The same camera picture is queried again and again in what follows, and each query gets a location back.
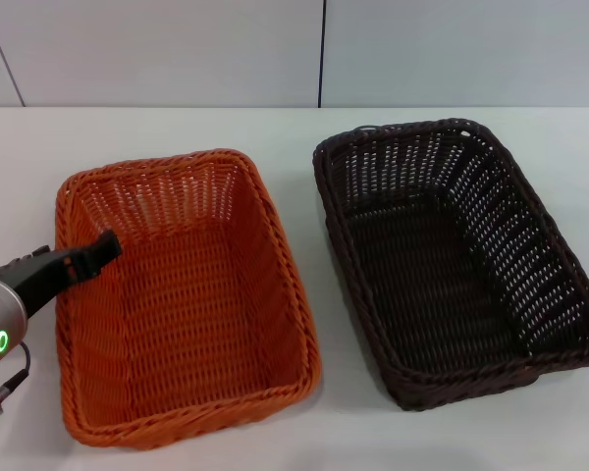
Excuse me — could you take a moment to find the orange woven plastic basket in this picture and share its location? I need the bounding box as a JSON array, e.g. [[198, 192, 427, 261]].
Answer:
[[53, 146, 324, 451]]

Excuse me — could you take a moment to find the dark brown woven plastic basket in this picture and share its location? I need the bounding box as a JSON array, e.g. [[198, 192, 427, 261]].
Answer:
[[311, 117, 589, 412]]

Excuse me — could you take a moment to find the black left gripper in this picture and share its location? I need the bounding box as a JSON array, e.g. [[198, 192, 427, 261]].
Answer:
[[0, 230, 124, 320]]

